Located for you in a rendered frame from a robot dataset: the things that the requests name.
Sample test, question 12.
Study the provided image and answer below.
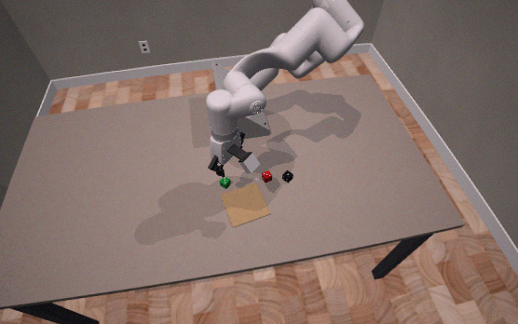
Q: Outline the green die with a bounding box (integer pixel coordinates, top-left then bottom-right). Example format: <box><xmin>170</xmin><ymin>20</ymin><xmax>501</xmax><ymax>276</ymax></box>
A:
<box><xmin>220</xmin><ymin>177</ymin><xmax>231</xmax><ymax>189</ymax></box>

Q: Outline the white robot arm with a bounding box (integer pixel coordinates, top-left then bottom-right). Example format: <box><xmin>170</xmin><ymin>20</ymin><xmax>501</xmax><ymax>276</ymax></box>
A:
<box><xmin>206</xmin><ymin>0</ymin><xmax>364</xmax><ymax>173</ymax></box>

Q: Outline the black die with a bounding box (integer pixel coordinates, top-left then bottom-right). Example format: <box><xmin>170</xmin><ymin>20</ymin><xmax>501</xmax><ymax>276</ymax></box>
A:
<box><xmin>282</xmin><ymin>170</ymin><xmax>293</xmax><ymax>182</ymax></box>

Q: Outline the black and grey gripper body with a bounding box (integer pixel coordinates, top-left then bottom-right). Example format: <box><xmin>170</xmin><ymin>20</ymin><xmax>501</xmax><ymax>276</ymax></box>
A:
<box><xmin>210</xmin><ymin>128</ymin><xmax>241</xmax><ymax>165</ymax></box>

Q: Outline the tan flat mat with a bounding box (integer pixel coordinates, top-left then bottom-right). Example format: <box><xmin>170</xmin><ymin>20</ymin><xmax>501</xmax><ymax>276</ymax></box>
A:
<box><xmin>221</xmin><ymin>183</ymin><xmax>271</xmax><ymax>228</ymax></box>

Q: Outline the red die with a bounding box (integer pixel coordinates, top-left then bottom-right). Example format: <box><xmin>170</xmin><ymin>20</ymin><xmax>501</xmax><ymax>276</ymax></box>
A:
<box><xmin>262</xmin><ymin>170</ymin><xmax>272</xmax><ymax>182</ymax></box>

